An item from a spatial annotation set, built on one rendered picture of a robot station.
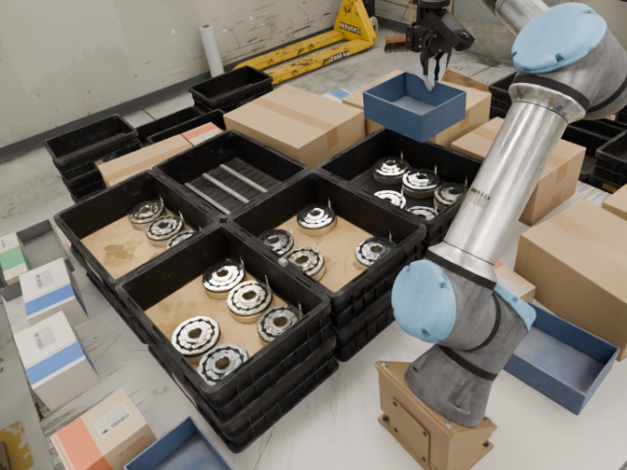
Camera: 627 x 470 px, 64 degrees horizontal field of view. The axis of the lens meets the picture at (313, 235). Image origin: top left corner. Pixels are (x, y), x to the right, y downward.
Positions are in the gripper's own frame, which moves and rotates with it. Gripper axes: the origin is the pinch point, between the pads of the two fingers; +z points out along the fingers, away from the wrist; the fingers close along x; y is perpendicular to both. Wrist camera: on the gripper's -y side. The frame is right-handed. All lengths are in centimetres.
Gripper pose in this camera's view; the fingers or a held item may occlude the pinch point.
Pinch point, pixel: (434, 86)
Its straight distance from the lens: 133.3
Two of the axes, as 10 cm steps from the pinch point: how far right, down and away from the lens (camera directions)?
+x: -8.2, 3.9, -4.2
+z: 0.6, 7.9, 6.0
